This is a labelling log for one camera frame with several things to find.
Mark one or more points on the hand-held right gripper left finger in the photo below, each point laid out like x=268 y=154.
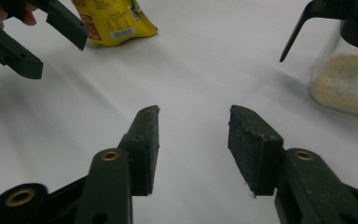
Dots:
x=144 y=149

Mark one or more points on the white table mat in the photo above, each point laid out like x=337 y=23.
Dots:
x=192 y=77

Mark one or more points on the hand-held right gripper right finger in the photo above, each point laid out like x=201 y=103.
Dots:
x=254 y=149

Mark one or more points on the black cup with cream contents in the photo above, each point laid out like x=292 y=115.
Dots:
x=348 y=77

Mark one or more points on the yellow seasoning refill pouch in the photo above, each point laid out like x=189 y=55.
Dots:
x=115 y=21

